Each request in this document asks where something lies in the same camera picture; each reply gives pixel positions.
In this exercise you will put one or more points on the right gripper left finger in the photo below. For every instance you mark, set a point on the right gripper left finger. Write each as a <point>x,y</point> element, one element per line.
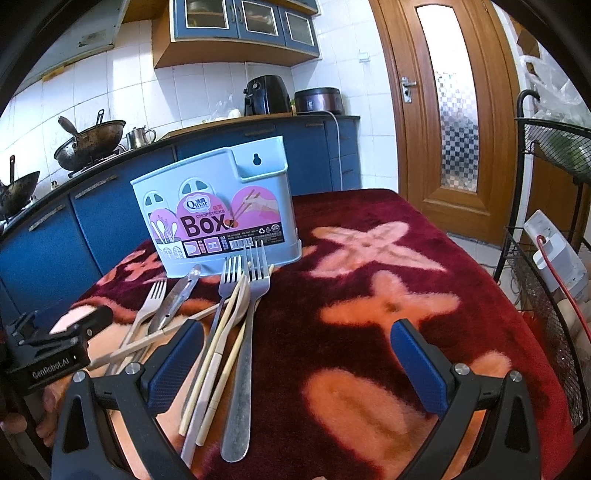
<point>86,446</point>

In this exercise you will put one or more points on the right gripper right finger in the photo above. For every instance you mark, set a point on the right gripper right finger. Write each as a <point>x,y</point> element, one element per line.
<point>506,445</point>

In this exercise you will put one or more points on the wooden chopstick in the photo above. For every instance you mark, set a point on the wooden chopstick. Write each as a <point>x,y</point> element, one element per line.
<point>146,341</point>
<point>228,316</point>
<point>220,382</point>

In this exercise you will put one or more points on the steel table knife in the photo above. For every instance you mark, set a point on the steel table knife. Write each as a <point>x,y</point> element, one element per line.
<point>173,300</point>

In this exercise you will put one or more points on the white plastic spoon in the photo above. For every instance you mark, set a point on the white plastic spoon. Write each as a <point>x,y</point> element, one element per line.
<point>189,444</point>

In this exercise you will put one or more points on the large steel fork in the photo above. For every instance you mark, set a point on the large steel fork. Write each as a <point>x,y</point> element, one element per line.
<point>235,440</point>

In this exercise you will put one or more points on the blue kitchen cabinets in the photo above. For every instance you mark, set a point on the blue kitchen cabinets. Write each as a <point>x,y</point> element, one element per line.
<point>59,247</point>

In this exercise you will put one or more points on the person's left hand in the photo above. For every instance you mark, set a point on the person's left hand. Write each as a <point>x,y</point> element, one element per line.
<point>46,429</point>

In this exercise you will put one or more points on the small black wok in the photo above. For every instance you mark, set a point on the small black wok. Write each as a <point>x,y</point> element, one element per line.
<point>18,193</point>

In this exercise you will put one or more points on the white power strip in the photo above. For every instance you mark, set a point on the white power strip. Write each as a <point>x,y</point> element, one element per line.
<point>553,248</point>

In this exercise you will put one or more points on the red floral plush cloth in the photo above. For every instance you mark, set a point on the red floral plush cloth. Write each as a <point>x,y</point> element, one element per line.
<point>329,398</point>

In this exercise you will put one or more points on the large black wok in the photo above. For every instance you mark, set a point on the large black wok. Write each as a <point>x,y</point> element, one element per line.
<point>89,145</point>

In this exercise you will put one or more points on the light blue chopsticks box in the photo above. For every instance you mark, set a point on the light blue chopsticks box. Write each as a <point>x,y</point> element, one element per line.
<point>212,205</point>

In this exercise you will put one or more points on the steel kettle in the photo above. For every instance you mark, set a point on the steel kettle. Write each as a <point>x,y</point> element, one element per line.
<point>139,137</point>

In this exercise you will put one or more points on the white plastic bags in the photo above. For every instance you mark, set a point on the white plastic bags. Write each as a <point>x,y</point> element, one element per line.
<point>559,99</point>

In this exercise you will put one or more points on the black air fryer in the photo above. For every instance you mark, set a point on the black air fryer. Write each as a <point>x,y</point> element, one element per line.
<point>265,95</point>

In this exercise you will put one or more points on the wooden door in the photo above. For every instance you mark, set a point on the wooden door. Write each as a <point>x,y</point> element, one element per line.
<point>457,143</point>

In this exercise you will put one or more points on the dark rice cooker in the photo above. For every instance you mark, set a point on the dark rice cooker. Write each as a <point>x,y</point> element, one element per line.
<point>319,99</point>

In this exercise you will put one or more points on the black wire rack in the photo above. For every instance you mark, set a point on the black wire rack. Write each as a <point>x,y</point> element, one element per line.
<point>560,157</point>

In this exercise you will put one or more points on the silver door handle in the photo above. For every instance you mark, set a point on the silver door handle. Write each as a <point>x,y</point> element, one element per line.
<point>406,87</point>

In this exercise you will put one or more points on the upper wall cabinet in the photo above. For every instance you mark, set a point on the upper wall cabinet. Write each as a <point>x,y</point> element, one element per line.
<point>271,32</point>

